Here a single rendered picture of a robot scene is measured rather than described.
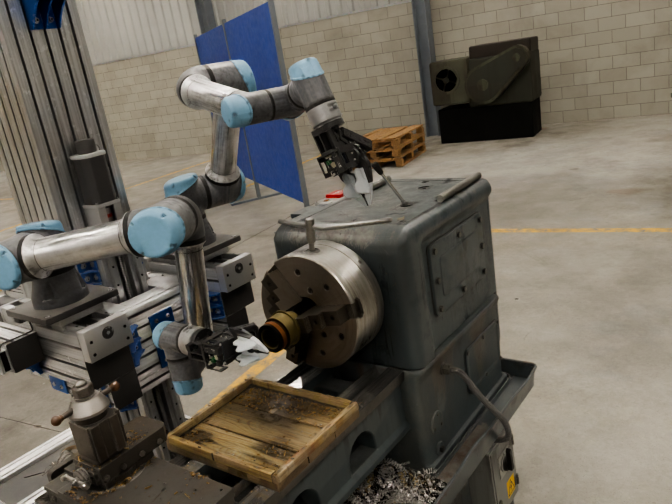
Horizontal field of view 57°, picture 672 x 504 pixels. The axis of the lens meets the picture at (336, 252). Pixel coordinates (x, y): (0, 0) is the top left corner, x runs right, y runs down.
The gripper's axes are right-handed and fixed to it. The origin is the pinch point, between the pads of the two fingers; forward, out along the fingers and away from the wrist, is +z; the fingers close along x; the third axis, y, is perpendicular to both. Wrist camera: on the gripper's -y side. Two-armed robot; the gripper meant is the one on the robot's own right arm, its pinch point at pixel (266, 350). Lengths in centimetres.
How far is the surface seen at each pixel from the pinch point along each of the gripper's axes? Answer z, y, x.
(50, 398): -263, -62, -108
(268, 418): -4.1, 0.1, -19.1
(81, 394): -9.9, 39.2, 8.7
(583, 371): 13, -196, -108
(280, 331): 0.0, -5.6, 2.2
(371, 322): 12.1, -25.5, -2.9
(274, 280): -8.9, -15.9, 10.4
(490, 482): 22, -61, -74
